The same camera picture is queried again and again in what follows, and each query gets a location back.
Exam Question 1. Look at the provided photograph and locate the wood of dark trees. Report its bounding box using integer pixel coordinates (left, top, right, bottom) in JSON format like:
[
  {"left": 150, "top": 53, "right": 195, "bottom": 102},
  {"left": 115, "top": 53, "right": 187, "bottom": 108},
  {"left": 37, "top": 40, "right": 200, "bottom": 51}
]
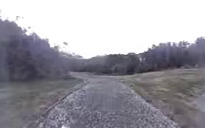
[
  {"left": 74, "top": 36, "right": 205, "bottom": 76},
  {"left": 0, "top": 8, "right": 83, "bottom": 83}
]

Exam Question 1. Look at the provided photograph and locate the grey gravel path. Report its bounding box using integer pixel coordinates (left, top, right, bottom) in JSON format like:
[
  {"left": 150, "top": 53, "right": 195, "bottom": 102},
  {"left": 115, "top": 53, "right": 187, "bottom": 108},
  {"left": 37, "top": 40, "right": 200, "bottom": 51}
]
[{"left": 36, "top": 73, "right": 181, "bottom": 128}]

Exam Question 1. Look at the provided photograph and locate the grass field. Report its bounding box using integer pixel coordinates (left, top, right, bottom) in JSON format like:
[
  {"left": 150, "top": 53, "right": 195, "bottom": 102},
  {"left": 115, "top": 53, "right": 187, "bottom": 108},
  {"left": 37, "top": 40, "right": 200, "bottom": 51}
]
[{"left": 0, "top": 77, "right": 88, "bottom": 128}]

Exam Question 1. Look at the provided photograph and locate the grass verge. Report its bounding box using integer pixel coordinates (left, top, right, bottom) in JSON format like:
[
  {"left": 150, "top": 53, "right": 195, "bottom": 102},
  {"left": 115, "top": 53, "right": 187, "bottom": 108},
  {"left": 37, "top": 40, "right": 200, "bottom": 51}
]
[{"left": 118, "top": 66, "right": 205, "bottom": 128}]

